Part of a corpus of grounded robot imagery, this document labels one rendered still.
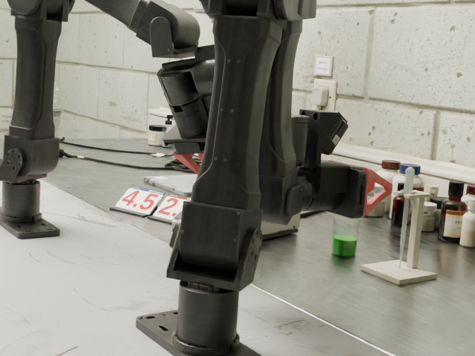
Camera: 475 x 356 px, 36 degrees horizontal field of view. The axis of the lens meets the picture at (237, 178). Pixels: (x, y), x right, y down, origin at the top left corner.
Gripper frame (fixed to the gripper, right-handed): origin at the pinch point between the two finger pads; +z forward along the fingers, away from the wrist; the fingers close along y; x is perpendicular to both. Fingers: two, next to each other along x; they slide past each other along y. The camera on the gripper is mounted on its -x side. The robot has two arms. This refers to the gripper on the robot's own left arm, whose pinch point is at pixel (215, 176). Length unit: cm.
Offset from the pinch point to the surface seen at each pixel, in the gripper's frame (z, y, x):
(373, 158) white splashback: 32, -3, -53
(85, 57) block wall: 36, 158, -138
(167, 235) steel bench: 9.0, 10.4, 5.1
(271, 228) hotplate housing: 13.8, -4.1, -4.0
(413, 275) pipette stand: 15.5, -30.6, 2.7
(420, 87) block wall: 19, -14, -62
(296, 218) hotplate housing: 16.4, -5.5, -10.3
